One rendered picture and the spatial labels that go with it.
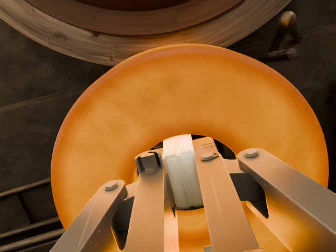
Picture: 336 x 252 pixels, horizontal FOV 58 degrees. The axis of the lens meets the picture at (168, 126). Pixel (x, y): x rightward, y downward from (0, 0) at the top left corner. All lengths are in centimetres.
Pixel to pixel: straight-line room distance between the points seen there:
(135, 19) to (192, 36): 7
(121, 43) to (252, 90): 22
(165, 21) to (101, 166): 20
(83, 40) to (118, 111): 22
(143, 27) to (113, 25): 3
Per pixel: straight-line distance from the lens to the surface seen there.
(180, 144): 15
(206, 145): 16
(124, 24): 34
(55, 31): 37
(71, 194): 18
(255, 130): 16
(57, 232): 46
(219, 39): 36
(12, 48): 57
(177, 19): 33
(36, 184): 53
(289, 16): 28
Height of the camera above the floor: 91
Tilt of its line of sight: 15 degrees down
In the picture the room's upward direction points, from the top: 14 degrees counter-clockwise
